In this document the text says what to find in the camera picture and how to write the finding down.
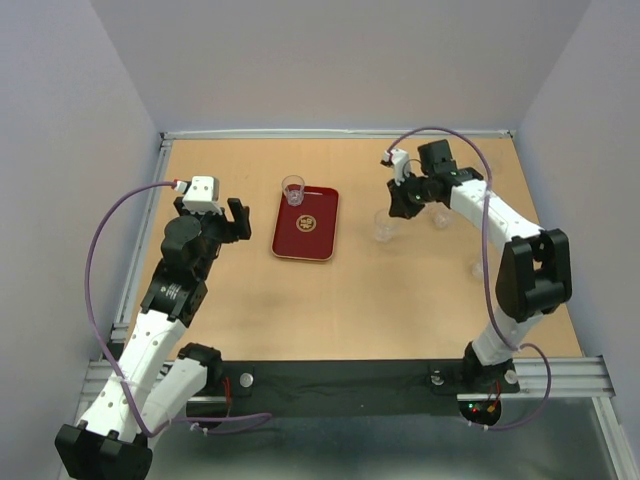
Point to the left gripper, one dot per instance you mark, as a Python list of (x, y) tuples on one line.
[(240, 213)]

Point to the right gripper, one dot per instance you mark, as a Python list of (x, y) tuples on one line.
[(399, 206)]

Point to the clear glass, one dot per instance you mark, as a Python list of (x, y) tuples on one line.
[(385, 226), (440, 217), (293, 190)]

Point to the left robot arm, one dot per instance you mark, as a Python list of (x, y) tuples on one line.
[(115, 437)]

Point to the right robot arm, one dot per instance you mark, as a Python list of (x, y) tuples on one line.
[(534, 275)]

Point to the clear glass under right arm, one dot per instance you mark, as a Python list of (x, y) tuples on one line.
[(477, 270)]

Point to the red lacquer tray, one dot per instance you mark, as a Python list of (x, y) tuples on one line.
[(307, 232)]

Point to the black base mat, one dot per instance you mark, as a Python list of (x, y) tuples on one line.
[(349, 388)]

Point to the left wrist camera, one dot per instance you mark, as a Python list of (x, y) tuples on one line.
[(200, 194)]

